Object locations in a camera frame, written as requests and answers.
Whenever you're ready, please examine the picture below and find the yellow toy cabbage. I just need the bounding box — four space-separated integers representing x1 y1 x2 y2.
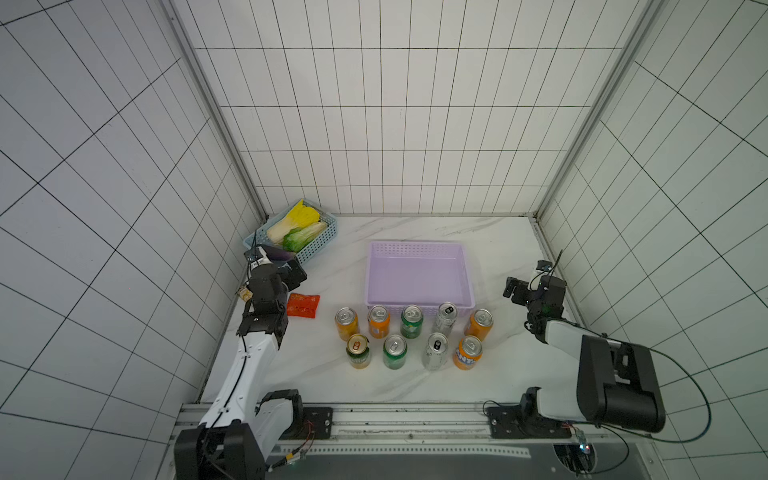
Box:
266 200 320 244

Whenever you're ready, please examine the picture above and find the orange fanta can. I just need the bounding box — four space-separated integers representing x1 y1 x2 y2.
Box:
367 305 390 339
453 335 483 370

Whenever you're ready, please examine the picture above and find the white monster can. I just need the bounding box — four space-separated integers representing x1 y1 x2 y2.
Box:
422 332 449 371
432 302 458 337

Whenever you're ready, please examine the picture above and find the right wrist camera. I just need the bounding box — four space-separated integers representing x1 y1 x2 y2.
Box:
535 260 553 275

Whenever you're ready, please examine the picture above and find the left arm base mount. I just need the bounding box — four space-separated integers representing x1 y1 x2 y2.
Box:
255 389 334 440

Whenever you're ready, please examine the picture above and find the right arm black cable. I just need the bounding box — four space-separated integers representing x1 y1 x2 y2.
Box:
617 347 713 445

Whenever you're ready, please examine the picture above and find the green Sprite can small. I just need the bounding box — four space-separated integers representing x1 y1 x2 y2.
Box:
401 305 424 339

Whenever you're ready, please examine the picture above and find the blue perforated plastic basket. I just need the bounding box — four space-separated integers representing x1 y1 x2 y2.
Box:
243 199 337 263

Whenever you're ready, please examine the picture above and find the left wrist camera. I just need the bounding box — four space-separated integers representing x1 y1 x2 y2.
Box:
244 244 281 270

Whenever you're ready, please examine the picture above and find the gold top green can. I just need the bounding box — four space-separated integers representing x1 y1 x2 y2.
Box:
346 333 371 369

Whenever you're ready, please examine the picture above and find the green food packet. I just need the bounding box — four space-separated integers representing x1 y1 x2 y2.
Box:
238 286 252 302

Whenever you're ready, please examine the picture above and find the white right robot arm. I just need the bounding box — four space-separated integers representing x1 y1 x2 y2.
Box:
503 272 666 436

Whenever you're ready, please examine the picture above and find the orange Fanta can front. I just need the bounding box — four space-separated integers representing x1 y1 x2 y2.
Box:
367 305 390 339

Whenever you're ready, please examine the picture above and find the orange Schweppes can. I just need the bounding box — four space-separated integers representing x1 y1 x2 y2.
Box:
464 308 494 341

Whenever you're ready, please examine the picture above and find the aluminium rail frame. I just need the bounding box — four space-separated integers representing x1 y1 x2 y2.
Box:
170 401 652 460

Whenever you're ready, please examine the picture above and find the white Monster can front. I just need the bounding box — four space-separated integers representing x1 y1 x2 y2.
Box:
432 302 458 337

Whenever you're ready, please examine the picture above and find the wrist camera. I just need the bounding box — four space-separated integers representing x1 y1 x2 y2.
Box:
535 260 553 275
244 244 281 270

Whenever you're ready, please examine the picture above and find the red snack packet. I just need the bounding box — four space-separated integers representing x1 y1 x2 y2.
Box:
286 293 321 319

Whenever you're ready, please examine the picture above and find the green toy lettuce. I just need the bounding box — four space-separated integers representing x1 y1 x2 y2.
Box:
282 221 327 253

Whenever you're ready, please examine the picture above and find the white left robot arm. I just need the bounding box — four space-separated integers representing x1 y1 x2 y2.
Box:
173 258 307 479

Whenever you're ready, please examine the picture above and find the purple toy eggplant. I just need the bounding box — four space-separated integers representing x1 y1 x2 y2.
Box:
260 244 296 262

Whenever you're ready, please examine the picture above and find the purple perforated plastic basket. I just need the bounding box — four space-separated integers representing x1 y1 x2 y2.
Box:
365 240 476 315

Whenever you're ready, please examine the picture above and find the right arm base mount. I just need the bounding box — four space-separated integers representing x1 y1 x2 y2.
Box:
482 387 572 440

